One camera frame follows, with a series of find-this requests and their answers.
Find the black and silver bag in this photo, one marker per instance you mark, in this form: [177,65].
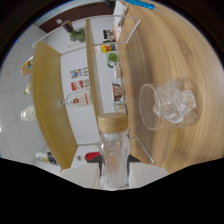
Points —
[46,158]

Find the glass jar of limes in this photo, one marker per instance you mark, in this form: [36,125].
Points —
[78,35]

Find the clear glass with ice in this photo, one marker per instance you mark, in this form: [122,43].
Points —
[173,101]

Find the clear bottle red label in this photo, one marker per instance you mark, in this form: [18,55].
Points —
[78,98]

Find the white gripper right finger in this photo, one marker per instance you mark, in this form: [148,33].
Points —
[148,174]

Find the yellow snack bag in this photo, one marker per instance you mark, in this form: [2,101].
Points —
[26,66]

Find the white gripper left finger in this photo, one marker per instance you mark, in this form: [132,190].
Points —
[81,176]

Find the glass bottle wooden lid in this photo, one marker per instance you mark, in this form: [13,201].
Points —
[114,153]

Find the white frame wooden shelf rack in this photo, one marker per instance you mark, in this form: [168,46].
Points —
[50,100]

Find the clear bottle green cap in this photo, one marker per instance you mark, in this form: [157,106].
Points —
[28,89]

